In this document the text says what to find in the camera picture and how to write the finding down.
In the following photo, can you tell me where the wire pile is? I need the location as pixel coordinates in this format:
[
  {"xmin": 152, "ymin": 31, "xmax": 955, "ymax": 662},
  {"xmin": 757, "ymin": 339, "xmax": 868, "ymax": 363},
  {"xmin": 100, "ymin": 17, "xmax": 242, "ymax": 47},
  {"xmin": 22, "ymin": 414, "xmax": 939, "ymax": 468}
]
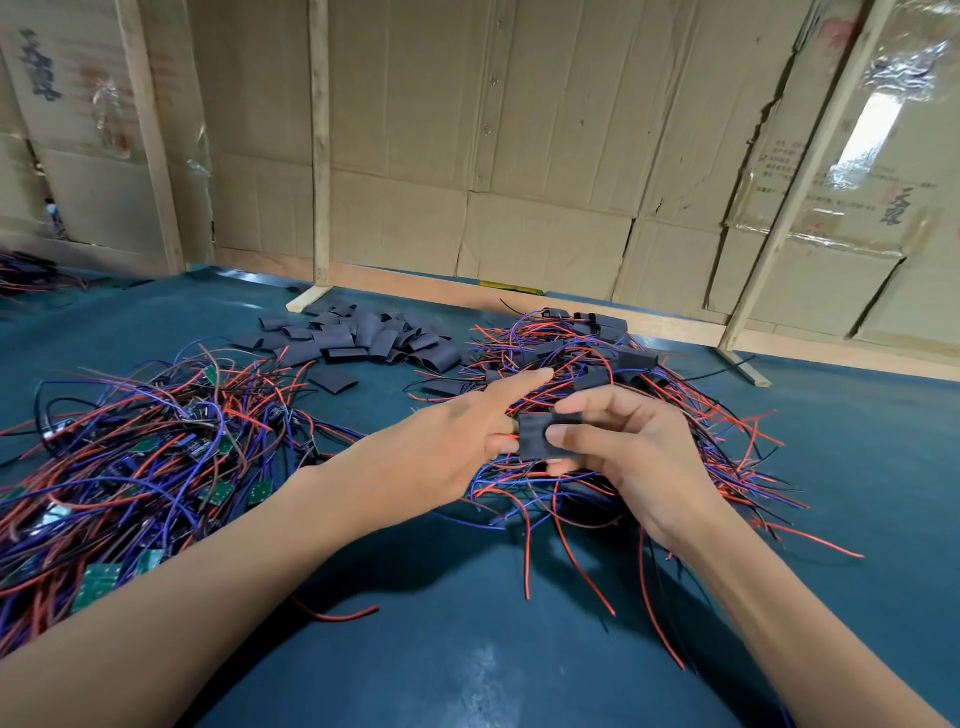
[{"xmin": 0, "ymin": 247, "xmax": 69, "ymax": 299}]

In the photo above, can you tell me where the black sleeve piece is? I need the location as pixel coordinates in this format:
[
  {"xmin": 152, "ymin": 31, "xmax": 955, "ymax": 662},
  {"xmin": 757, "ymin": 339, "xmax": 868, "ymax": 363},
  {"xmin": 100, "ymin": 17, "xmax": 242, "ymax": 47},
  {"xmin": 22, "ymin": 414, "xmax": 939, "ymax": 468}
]
[{"xmin": 516, "ymin": 411, "xmax": 584, "ymax": 461}]

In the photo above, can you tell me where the thin wooden post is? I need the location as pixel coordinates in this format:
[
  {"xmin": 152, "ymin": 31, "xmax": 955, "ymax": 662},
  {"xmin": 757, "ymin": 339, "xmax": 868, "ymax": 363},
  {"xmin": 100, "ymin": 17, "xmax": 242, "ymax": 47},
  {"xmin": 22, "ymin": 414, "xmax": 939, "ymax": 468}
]
[{"xmin": 285, "ymin": 0, "xmax": 335, "ymax": 314}]

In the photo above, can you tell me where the person's right hand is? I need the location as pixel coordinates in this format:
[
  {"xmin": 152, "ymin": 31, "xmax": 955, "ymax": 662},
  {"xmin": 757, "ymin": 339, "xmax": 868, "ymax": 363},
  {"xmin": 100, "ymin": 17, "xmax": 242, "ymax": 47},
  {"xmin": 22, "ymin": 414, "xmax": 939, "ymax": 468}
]
[{"xmin": 540, "ymin": 384, "xmax": 747, "ymax": 563}]

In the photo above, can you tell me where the pile of black sleeve pieces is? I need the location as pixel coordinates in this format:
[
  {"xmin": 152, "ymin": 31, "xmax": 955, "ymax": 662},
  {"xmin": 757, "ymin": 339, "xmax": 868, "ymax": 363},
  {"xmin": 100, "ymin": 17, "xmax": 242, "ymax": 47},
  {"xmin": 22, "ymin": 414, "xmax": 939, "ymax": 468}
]
[{"xmin": 225, "ymin": 300, "xmax": 470, "ymax": 398}]

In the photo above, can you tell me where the pale slanted wooden post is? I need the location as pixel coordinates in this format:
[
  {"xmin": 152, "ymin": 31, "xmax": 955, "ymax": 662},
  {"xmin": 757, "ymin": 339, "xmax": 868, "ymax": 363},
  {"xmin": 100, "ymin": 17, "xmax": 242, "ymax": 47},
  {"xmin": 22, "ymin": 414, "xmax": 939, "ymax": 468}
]
[{"xmin": 715, "ymin": 0, "xmax": 897, "ymax": 389}]

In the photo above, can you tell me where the pile of unsleeved wired boards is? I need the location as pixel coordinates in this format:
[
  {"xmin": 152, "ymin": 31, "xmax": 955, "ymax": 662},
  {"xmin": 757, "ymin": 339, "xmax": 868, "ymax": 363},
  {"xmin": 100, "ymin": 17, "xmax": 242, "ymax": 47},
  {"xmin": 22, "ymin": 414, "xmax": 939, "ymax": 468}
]
[{"xmin": 0, "ymin": 348, "xmax": 369, "ymax": 659}]

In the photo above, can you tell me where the person's right forearm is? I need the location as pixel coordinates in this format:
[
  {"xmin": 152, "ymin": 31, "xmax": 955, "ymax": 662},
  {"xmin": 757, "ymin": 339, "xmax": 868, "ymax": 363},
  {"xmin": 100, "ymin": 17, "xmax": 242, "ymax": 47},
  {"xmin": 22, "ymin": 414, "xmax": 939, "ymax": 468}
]
[{"xmin": 675, "ymin": 502, "xmax": 947, "ymax": 728}]

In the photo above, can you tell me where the wooden ledge board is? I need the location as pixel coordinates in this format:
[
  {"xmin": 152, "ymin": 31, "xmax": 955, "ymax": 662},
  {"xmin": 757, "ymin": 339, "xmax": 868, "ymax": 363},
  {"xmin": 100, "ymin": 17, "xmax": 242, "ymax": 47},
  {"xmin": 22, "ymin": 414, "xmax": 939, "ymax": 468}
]
[{"xmin": 210, "ymin": 243, "xmax": 960, "ymax": 384}]

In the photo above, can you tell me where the person's left forearm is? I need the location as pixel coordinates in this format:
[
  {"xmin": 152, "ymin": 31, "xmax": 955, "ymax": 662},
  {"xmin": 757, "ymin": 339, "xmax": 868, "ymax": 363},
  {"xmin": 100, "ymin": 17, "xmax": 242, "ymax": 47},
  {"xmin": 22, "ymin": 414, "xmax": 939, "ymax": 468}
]
[{"xmin": 0, "ymin": 465, "xmax": 377, "ymax": 728}]

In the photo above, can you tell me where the person's left hand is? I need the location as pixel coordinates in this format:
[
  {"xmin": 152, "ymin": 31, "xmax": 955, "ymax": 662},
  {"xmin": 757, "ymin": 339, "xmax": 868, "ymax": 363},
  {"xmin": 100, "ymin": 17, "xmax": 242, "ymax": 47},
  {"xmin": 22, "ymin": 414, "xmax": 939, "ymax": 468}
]
[{"xmin": 333, "ymin": 367, "xmax": 557, "ymax": 537}]

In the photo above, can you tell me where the pile of sleeved wired boards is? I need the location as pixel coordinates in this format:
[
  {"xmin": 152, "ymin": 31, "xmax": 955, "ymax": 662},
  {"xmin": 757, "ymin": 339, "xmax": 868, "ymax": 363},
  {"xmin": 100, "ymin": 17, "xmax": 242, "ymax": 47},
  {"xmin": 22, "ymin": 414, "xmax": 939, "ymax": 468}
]
[{"xmin": 405, "ymin": 307, "xmax": 867, "ymax": 669}]

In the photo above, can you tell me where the clear plastic sheet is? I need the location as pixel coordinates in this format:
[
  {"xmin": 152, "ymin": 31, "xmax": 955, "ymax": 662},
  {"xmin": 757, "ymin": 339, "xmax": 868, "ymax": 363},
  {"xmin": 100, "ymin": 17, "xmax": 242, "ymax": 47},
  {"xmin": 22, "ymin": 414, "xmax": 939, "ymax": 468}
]
[{"xmin": 817, "ymin": 7, "xmax": 960, "ymax": 249}]

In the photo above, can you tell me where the wide wooden post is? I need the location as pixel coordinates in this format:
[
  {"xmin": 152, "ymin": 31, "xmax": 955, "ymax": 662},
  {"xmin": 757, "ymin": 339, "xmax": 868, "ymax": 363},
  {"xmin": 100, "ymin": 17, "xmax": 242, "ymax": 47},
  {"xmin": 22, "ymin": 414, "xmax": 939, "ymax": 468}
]
[{"xmin": 114, "ymin": 0, "xmax": 188, "ymax": 278}]

